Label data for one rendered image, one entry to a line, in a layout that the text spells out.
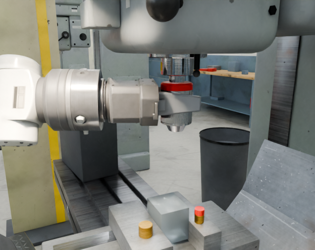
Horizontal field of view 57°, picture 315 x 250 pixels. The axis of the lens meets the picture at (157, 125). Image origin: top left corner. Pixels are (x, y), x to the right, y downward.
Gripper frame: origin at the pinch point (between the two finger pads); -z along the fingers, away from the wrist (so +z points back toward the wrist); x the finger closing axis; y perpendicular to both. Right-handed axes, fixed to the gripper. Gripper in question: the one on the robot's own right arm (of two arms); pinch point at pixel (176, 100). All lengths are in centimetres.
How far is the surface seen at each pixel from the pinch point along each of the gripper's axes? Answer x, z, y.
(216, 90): 642, -197, 86
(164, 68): -1.3, 2.0, -4.7
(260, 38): -7.0, -8.9, -8.7
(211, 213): 8.7, -9.3, 24.5
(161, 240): -4.4, 2.2, 20.6
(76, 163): 44, 24, 28
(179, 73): -2.4, 0.1, -4.2
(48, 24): 161, 60, -22
